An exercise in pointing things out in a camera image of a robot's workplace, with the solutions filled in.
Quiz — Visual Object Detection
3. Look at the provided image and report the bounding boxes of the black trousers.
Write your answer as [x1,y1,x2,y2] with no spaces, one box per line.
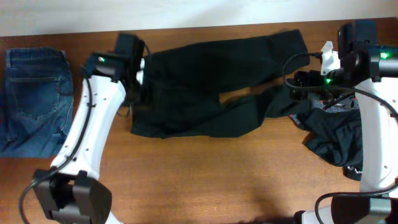
[131,29,311,139]

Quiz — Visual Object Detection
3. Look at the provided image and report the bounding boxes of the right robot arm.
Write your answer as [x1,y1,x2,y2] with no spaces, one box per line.
[287,19,397,223]

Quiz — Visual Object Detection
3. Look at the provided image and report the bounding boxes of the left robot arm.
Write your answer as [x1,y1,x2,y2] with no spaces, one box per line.
[19,33,149,224]

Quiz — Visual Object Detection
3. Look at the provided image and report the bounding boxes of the black shorts with red waistband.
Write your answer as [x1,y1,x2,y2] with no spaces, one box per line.
[289,100,363,181]

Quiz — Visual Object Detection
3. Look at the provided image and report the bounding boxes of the folded blue denim jeans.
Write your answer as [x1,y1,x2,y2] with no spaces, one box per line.
[1,47,74,158]

